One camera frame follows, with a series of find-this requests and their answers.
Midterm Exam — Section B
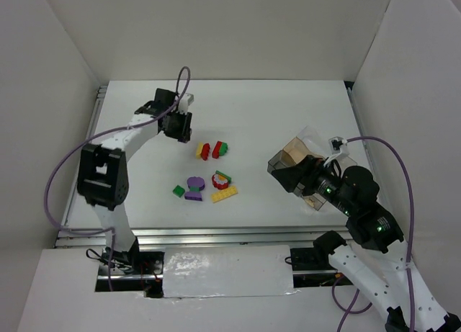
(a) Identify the purple round lego piece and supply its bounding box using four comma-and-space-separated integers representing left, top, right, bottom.
187, 176, 205, 192

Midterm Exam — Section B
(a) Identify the purple arch lego piece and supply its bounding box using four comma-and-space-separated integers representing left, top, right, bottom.
184, 187, 202, 201

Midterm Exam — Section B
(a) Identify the small green lego piece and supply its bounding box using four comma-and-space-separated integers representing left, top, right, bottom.
215, 170, 232, 183

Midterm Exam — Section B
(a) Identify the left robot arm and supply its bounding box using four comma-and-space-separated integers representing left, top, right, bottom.
77, 89, 194, 269

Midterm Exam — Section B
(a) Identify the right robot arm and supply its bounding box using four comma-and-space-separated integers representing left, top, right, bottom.
267, 155, 460, 331

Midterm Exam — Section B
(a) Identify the yellow small lego brick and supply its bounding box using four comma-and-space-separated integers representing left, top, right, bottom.
195, 142, 204, 158

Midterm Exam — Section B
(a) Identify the red studded lego brick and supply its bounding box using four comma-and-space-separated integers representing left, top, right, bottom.
200, 143, 210, 161

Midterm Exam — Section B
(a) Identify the clear compartment container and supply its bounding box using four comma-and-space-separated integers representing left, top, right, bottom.
267, 126, 357, 211

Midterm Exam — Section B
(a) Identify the red green lego block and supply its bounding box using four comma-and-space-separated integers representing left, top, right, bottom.
212, 141, 228, 159

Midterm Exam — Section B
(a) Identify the green square lego brick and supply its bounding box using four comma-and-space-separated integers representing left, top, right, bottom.
172, 185, 185, 197

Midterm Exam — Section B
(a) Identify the red flower lego piece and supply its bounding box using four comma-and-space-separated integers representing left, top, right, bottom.
211, 173, 230, 190

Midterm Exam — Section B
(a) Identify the yellow long lego plate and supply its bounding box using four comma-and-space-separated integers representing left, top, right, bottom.
210, 186, 238, 203

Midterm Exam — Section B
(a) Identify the foil covered panel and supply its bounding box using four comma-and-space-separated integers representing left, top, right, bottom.
162, 245, 295, 298

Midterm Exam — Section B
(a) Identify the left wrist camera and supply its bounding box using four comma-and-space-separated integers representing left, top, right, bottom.
177, 93, 194, 115

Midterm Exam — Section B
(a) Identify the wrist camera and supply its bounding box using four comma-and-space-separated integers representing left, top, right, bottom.
326, 137, 349, 165
177, 93, 194, 115

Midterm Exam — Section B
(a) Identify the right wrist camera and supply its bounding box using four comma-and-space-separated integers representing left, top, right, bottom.
326, 137, 349, 165

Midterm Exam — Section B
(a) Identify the aluminium frame rail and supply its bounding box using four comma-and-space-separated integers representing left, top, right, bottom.
54, 226, 351, 248

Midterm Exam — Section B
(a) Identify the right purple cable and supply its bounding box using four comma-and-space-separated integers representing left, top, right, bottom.
331, 135, 416, 332

